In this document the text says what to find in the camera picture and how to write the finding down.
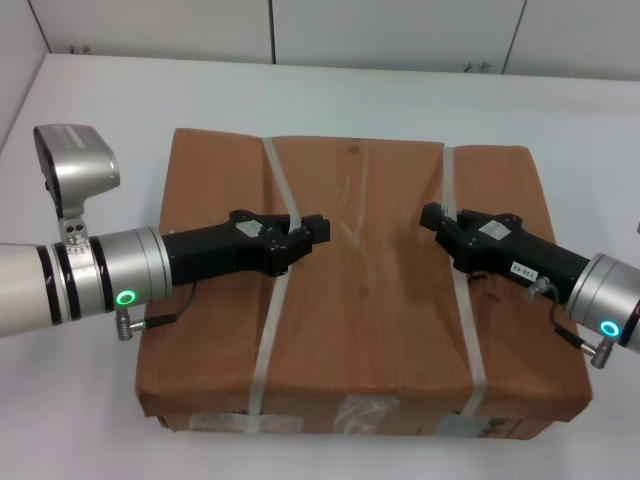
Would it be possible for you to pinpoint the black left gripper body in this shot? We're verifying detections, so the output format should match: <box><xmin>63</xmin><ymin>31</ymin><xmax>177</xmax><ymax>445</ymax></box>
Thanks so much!
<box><xmin>162</xmin><ymin>208</ymin><xmax>282</xmax><ymax>289</ymax></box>

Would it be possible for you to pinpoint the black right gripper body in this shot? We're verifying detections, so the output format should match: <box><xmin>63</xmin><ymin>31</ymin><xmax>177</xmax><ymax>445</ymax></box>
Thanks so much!
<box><xmin>451</xmin><ymin>210</ymin><xmax>597</xmax><ymax>304</ymax></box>

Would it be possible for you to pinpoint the white plastic packing strap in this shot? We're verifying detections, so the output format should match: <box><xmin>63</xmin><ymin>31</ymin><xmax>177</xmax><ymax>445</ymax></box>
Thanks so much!
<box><xmin>441</xmin><ymin>144</ymin><xmax>489</xmax><ymax>419</ymax></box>
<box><xmin>247</xmin><ymin>136</ymin><xmax>307</xmax><ymax>417</ymax></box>

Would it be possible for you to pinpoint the brown cardboard box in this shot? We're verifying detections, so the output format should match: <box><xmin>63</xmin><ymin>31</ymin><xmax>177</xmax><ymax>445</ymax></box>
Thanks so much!
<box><xmin>135</xmin><ymin>127</ymin><xmax>595</xmax><ymax>442</ymax></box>

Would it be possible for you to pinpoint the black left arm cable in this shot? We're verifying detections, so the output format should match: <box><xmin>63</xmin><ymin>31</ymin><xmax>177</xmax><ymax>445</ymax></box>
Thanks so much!
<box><xmin>115</xmin><ymin>281</ymin><xmax>197</xmax><ymax>344</ymax></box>

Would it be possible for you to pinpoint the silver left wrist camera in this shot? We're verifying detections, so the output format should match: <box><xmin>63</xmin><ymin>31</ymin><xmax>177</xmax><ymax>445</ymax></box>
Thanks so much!
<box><xmin>32</xmin><ymin>123</ymin><xmax>122</xmax><ymax>247</ymax></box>

